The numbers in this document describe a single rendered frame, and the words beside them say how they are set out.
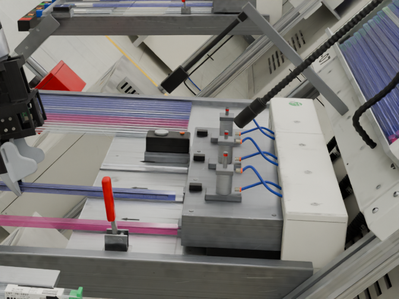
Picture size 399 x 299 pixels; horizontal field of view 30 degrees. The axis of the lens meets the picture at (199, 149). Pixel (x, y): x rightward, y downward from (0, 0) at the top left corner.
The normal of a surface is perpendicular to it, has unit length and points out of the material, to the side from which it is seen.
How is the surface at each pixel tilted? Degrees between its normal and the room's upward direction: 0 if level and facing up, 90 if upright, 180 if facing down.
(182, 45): 90
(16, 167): 90
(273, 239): 90
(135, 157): 44
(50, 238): 0
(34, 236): 0
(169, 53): 90
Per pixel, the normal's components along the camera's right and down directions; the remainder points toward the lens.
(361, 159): -0.70, -0.68
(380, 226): -0.05, 0.37
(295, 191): 0.04, -0.93
